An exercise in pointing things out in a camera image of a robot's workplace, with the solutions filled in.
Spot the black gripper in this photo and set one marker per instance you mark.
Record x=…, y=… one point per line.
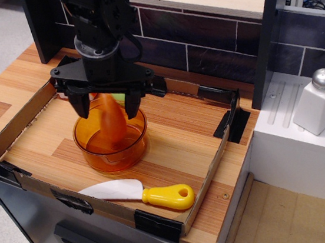
x=78, y=77

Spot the orange toy carrot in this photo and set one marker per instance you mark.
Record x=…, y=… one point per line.
x=113, y=123

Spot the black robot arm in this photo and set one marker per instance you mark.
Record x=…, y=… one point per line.
x=108, y=56

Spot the transparent orange plastic pot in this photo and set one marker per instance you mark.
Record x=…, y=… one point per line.
x=102, y=155

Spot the cardboard fence with black tape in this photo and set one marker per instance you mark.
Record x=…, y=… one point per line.
x=39, y=158

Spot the green toy pear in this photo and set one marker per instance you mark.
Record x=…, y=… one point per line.
x=119, y=97

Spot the toy salmon sushi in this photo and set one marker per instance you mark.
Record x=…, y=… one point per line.
x=62, y=96

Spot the white toy sink counter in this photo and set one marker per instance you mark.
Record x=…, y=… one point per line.
x=284, y=154

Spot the white salt shaker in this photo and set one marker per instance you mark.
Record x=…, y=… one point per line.
x=310, y=110

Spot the dark shelf post left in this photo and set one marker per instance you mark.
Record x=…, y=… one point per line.
x=50, y=25

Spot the dark shelf post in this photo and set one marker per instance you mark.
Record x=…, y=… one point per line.
x=270, y=30
x=50, y=25

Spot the toy knife yellow handle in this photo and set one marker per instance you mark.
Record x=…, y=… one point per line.
x=179, y=196

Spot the dark shelf post right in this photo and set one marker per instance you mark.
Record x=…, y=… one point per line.
x=270, y=30

